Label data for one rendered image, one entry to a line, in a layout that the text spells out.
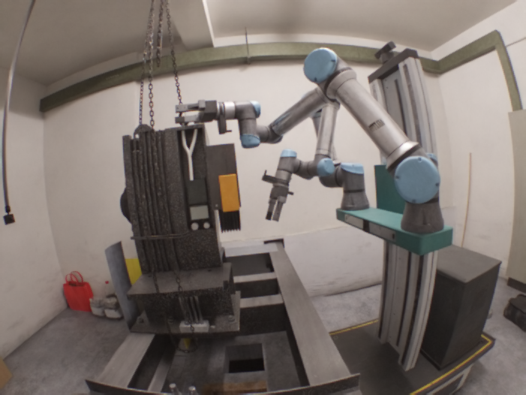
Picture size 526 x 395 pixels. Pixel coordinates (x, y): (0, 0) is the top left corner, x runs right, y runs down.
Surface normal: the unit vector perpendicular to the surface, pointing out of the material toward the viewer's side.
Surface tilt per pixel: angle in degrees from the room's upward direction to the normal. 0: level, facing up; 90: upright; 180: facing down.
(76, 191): 90
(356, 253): 90
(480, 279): 90
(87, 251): 90
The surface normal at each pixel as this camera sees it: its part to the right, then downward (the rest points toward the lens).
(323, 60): -0.72, 0.03
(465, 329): 0.10, 0.08
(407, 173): -0.59, 0.25
